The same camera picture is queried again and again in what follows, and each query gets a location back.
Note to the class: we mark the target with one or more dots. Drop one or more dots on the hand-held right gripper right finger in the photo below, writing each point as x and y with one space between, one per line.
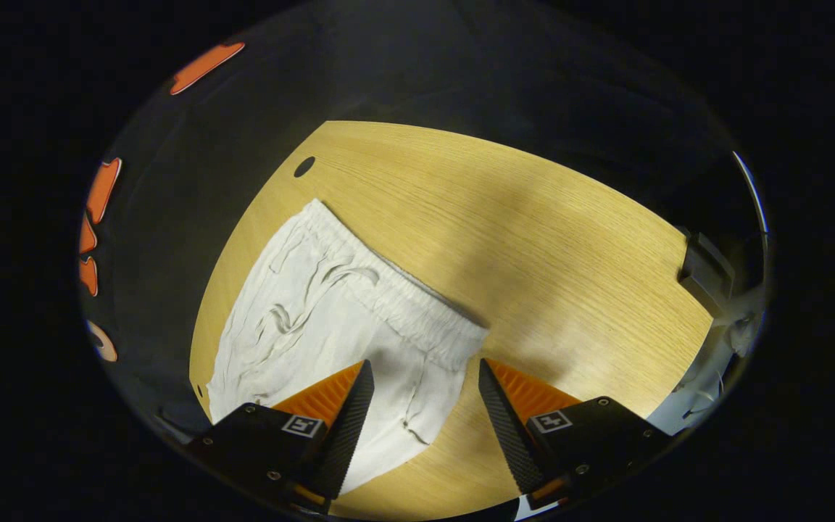
508 428

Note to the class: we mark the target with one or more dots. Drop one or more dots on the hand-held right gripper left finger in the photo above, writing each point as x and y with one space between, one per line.
349 428

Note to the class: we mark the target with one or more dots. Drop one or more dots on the white jeans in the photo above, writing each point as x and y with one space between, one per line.
301 319

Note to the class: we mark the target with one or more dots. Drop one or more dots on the dark grey box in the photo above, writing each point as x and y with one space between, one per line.
707 272

